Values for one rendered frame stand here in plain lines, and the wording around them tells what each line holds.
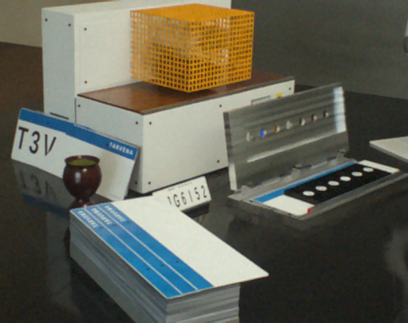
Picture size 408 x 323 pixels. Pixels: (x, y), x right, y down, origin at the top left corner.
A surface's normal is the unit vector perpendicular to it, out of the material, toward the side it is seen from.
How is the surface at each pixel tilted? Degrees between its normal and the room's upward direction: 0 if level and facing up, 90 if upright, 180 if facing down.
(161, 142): 90
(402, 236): 0
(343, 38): 90
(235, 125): 79
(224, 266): 0
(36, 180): 0
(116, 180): 69
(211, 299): 90
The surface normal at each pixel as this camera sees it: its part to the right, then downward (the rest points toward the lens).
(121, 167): -0.67, -0.16
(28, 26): 0.88, 0.17
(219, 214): 0.04, -0.95
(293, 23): -0.46, 0.26
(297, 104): 0.73, 0.04
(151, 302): -0.87, 0.12
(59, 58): -0.68, 0.21
